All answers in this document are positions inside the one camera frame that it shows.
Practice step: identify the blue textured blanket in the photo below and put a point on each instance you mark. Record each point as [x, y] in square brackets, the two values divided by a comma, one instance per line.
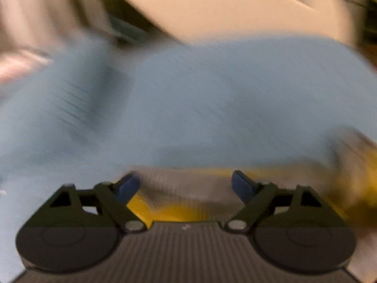
[188, 103]

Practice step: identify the striped knit sweater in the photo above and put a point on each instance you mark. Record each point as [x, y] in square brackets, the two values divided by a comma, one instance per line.
[182, 194]

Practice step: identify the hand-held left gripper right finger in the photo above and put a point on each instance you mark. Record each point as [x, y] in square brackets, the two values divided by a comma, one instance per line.
[243, 184]

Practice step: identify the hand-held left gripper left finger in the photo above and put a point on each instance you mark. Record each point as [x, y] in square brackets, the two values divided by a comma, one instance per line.
[128, 187]

